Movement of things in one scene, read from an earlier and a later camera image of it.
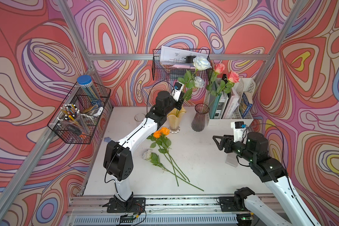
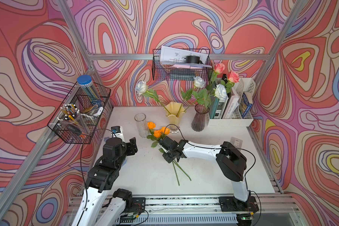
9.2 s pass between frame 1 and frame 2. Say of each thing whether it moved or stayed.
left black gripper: moved
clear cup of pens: stayed
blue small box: stayed
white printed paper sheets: stayed
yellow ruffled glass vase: stayed
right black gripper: moved
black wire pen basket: stayed
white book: stayed
